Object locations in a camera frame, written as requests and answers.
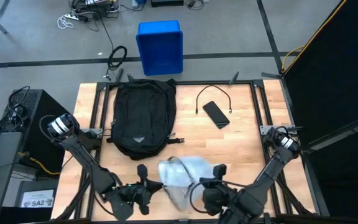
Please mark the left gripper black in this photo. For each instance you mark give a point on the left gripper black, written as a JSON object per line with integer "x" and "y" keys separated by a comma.
{"x": 141, "y": 193}

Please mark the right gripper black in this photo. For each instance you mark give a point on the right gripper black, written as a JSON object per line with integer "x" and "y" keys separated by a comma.
{"x": 216, "y": 193}

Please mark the large clear mesh pouch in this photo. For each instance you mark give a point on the large clear mesh pouch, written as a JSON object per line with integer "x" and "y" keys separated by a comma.
{"x": 182, "y": 177}

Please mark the black backpack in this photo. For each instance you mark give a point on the black backpack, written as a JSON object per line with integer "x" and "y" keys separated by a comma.
{"x": 143, "y": 115}

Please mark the black smartphone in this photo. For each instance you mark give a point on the black smartphone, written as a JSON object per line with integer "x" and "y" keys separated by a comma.
{"x": 216, "y": 114}

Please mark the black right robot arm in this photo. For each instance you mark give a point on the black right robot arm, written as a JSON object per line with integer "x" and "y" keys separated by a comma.
{"x": 272, "y": 168}

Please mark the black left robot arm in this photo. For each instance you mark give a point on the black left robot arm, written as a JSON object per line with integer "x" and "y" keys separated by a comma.
{"x": 82, "y": 155}

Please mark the black computer tower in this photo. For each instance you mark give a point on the black computer tower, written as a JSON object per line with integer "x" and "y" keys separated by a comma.
{"x": 42, "y": 152}

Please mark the grey box with SA2 label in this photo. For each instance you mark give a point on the grey box with SA2 label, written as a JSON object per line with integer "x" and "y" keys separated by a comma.
{"x": 37, "y": 199}

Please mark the blue plastic bin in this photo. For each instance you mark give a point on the blue plastic bin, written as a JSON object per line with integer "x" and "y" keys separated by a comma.
{"x": 160, "y": 46}

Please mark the flat black box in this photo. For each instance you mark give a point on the flat black box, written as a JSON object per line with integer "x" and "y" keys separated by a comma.
{"x": 166, "y": 3}

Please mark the black power adapter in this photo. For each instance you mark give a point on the black power adapter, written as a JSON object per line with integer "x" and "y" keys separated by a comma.
{"x": 192, "y": 3}

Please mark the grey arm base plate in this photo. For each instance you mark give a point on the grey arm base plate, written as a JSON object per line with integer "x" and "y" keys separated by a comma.
{"x": 94, "y": 132}
{"x": 266, "y": 129}

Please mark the large black partition wall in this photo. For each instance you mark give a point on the large black partition wall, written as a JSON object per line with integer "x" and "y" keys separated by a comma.
{"x": 337, "y": 77}

